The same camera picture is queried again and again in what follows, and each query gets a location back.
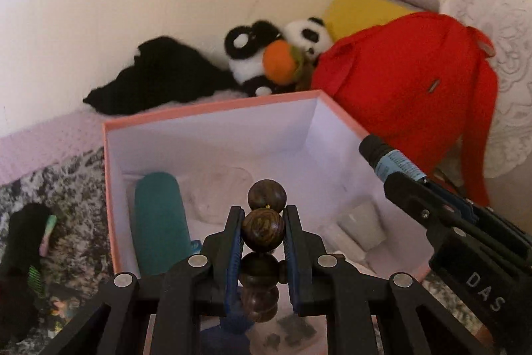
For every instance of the orange plush fruit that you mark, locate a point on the orange plush fruit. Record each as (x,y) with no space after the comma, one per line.
(279,62)

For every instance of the black pouch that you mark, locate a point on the black pouch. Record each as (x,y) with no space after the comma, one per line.
(20,255)

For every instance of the yellow pillow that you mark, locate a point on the yellow pillow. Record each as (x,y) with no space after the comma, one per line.
(357,12)

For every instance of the pink storage box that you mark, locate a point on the pink storage box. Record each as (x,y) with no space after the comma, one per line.
(232,138)

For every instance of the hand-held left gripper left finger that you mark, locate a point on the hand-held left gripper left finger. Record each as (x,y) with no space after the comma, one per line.
(235,255)

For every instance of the black bottle with blue label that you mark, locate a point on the black bottle with blue label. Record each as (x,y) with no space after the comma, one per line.
(384,157)

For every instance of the blue object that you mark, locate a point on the blue object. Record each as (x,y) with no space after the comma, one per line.
(228,332)

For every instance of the small grey block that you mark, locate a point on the small grey block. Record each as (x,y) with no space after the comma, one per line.
(362,224)

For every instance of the teal case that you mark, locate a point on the teal case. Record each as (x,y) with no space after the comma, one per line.
(160,222)

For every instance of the clear plastic bag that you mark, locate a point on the clear plastic bag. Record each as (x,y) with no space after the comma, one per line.
(216,193)

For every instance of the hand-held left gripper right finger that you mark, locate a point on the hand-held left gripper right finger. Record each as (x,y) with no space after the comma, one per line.
(288,255)

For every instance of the pink knitted blanket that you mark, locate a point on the pink knitted blanket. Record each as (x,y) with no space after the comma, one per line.
(37,147)

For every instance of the speckled desktop cloth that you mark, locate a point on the speckled desktop cloth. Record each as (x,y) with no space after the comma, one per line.
(79,205)

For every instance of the black cloth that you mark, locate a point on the black cloth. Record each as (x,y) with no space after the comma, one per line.
(166,76)

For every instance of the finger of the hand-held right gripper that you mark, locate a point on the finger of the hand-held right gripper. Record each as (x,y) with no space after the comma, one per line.
(419,199)
(498,220)

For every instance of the panda plush toy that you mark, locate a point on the panda plush toy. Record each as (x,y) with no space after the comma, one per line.
(249,55)

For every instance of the red backpack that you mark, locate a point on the red backpack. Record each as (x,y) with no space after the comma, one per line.
(399,80)

